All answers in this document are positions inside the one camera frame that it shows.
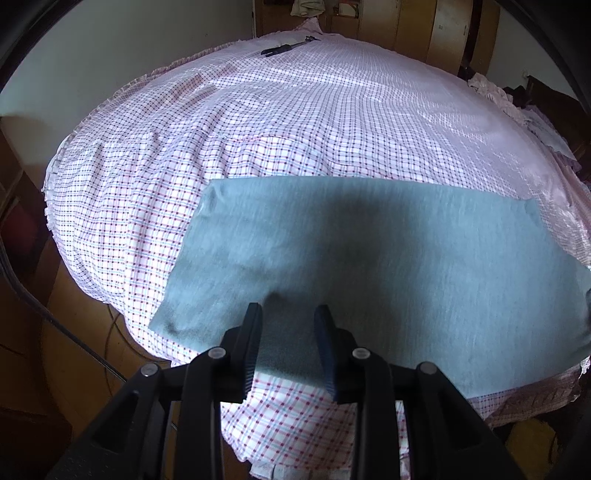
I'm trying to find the black telescopic rod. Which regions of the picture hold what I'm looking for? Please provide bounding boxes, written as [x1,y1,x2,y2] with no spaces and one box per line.
[261,34,322,56]

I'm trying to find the light blue pants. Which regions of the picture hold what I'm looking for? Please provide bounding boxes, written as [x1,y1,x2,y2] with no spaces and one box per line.
[148,178,591,398]

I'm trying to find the bed with pink checked sheet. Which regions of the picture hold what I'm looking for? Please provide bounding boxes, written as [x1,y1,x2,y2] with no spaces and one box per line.
[41,32,591,480]

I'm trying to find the black floor cable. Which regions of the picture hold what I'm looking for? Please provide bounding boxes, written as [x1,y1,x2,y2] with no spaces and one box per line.
[0,240,131,384]

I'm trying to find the pale green hanging garment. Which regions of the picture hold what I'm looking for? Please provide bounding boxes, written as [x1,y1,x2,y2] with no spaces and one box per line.
[291,0,327,17]

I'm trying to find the black clothes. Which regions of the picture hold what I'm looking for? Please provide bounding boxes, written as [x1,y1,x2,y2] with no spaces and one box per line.
[503,85,530,110]

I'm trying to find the wooden bedside cabinet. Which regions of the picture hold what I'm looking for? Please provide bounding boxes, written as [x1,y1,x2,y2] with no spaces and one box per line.
[0,116,52,289]

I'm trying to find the pile of pink clothes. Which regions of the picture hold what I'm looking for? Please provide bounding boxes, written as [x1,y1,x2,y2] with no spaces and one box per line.
[467,74,532,123]

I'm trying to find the yellow cloth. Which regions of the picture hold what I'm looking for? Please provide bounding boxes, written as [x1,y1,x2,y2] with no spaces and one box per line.
[505,418,563,472]

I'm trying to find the wooden wardrobe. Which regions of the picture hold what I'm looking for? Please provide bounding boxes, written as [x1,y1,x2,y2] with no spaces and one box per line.
[254,0,502,78]

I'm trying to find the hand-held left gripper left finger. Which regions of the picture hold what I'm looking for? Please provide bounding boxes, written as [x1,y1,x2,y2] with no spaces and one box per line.
[78,302,264,480]

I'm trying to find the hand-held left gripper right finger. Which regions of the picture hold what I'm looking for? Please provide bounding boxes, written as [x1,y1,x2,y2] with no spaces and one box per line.
[313,304,523,480]

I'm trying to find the dark wooden headboard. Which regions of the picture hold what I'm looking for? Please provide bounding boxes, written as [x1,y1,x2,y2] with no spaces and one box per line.
[526,75,591,163]

